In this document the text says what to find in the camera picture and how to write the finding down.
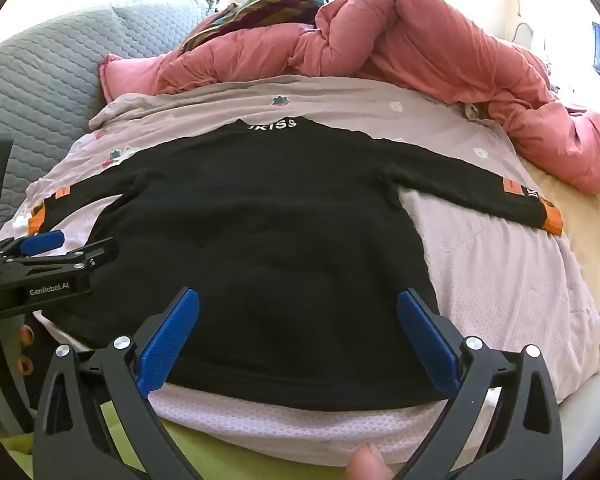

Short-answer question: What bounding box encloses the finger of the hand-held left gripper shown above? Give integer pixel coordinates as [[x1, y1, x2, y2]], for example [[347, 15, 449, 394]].
[[0, 237, 120, 281], [0, 230, 66, 261]]

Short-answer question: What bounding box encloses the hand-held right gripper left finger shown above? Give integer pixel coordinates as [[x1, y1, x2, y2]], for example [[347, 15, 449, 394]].
[[31, 287, 203, 480]]

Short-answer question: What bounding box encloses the person's left hand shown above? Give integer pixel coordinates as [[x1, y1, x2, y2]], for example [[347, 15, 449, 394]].
[[19, 324, 36, 376]]

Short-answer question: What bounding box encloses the pink puffy comforter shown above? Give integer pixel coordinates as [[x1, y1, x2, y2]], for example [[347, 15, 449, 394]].
[[98, 0, 600, 196]]

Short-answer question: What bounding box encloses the striped colourful cloth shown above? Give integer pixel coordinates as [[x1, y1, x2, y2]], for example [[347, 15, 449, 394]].
[[180, 0, 331, 53]]

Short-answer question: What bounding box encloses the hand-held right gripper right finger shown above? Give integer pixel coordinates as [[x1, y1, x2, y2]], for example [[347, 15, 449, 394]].
[[396, 288, 566, 480]]

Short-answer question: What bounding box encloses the grey quilted headboard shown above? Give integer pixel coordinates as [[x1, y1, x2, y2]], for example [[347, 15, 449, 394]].
[[0, 0, 226, 241]]

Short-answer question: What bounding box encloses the cream bed sheet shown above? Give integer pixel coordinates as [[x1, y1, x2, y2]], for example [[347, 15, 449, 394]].
[[522, 160, 600, 376]]

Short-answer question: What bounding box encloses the person's green clothing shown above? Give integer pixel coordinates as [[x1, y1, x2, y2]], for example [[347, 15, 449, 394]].
[[0, 400, 351, 480]]

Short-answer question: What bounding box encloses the light pink printed blanket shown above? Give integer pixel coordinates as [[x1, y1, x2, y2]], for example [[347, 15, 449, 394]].
[[0, 76, 600, 466]]

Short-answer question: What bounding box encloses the person's right hand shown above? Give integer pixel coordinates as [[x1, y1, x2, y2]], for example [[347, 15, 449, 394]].
[[344, 444, 397, 480]]

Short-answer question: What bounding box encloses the white bed frame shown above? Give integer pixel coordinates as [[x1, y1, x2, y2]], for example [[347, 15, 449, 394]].
[[555, 367, 600, 428]]

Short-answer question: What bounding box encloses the black sweater with orange cuffs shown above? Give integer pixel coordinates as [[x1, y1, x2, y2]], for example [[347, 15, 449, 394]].
[[27, 119, 565, 411]]

